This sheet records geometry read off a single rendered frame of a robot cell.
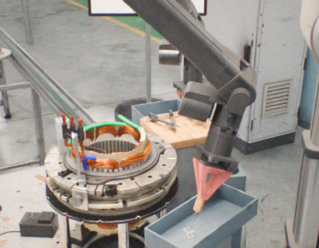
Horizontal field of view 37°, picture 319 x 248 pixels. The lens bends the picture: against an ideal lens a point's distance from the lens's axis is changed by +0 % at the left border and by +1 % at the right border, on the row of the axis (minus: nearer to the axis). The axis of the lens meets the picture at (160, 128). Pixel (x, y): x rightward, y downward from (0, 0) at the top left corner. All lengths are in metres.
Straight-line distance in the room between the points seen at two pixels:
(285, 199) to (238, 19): 1.26
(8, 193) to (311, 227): 0.99
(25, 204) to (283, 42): 2.34
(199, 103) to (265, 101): 2.57
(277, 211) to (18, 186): 1.75
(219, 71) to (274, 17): 2.50
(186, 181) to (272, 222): 1.55
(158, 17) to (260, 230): 2.11
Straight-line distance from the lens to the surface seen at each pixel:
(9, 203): 1.62
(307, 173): 1.09
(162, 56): 1.35
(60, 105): 2.44
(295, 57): 3.56
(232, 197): 1.10
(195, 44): 0.84
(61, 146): 1.17
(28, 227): 1.43
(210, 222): 1.04
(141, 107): 1.56
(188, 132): 1.35
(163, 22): 0.83
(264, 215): 2.93
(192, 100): 0.91
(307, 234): 1.17
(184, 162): 1.34
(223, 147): 0.93
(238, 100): 0.87
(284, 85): 3.55
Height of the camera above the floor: 1.63
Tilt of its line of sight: 24 degrees down
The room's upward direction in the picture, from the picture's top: straight up
